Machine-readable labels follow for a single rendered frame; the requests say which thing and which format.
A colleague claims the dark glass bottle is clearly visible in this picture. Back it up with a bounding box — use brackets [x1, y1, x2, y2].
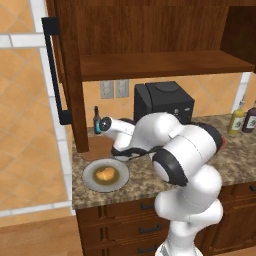
[93, 105, 103, 135]

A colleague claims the black coffee machine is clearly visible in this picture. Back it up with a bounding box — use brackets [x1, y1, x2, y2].
[133, 81, 196, 126]

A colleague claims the grey plate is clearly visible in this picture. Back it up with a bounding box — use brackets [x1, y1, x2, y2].
[81, 157, 131, 194]

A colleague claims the dark brown bottle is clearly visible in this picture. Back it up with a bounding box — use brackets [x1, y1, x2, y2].
[241, 100, 256, 135]

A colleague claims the wooden drawer front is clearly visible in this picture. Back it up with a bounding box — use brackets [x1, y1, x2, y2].
[102, 197, 158, 219]
[231, 181, 256, 202]
[105, 237, 168, 256]
[103, 217, 172, 242]

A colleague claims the wooden wall cabinet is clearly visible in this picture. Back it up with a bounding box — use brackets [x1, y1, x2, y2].
[53, 0, 256, 83]

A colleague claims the yellow-green bottle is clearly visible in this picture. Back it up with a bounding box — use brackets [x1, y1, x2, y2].
[227, 99, 246, 136]

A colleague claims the golden croissant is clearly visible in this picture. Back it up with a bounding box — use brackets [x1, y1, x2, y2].
[94, 166, 117, 182]

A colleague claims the grey wall socket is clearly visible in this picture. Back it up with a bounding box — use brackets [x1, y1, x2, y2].
[115, 78, 131, 99]
[99, 79, 115, 100]

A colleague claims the wooden base cabinet door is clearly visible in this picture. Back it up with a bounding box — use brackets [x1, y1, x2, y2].
[211, 199, 256, 252]

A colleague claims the black cabinet door handle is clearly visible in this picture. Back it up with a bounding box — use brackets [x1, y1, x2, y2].
[41, 16, 73, 126]

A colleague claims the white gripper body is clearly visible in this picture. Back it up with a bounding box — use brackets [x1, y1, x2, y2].
[110, 145, 155, 163]

